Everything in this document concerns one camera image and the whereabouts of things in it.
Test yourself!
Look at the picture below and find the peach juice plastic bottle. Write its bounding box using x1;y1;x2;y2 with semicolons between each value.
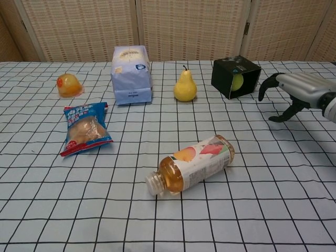
145;134;236;196

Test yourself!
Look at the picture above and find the beige woven folding screen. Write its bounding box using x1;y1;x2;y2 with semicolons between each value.
0;0;336;63

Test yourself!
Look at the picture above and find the yellow pear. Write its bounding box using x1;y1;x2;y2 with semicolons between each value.
173;65;198;102

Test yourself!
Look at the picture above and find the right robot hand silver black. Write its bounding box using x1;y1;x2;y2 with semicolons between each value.
258;72;334;123

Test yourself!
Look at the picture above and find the orange fruit jelly cup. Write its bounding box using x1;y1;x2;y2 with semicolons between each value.
57;73;85;99

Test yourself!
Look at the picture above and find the checked pale blue tablecloth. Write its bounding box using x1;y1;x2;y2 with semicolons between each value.
0;61;336;252

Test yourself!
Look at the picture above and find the black cardboard box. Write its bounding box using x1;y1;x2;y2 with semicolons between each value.
211;56;262;100

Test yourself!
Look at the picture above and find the pale blue paper bag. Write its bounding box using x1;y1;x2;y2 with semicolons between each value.
111;45;153;106

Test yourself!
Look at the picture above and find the blue bread snack packet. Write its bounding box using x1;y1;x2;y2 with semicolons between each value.
60;102;114;158

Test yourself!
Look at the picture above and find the yellow tennis ball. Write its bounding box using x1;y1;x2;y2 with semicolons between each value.
230;74;245;92

